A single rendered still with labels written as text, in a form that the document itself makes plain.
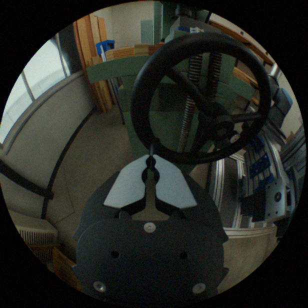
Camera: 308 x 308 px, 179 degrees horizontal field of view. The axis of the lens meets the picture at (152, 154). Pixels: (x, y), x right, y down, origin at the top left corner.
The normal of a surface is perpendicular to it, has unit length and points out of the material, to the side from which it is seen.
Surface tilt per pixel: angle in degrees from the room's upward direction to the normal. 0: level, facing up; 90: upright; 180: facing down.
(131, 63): 90
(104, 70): 90
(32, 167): 90
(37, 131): 90
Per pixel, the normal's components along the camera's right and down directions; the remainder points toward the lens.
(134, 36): -0.13, 0.84
